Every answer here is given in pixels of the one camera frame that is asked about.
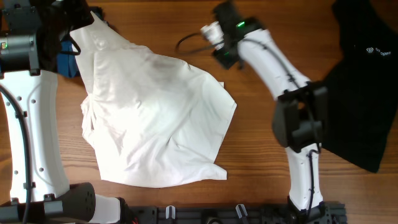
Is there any white t-shirt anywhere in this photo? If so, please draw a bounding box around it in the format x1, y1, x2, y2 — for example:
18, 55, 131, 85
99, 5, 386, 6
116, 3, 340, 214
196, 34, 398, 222
71, 18, 237, 188

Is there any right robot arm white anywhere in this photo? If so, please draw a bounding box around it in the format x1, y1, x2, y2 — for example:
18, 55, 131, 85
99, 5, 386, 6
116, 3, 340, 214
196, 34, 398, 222
209, 1, 327, 223

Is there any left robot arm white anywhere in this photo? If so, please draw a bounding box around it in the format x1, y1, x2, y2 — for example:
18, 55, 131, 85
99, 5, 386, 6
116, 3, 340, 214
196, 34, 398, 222
1, 0, 125, 223

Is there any blue polo shirt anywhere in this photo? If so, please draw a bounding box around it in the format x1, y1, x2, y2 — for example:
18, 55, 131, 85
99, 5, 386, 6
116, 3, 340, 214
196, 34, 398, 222
57, 54, 80, 78

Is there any black t-shirt with logo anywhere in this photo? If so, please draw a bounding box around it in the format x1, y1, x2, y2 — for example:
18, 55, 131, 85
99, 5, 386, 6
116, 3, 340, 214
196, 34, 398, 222
322, 0, 397, 173

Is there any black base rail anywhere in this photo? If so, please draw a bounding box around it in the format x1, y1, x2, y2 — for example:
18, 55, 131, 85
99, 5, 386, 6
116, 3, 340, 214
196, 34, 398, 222
130, 203, 348, 224

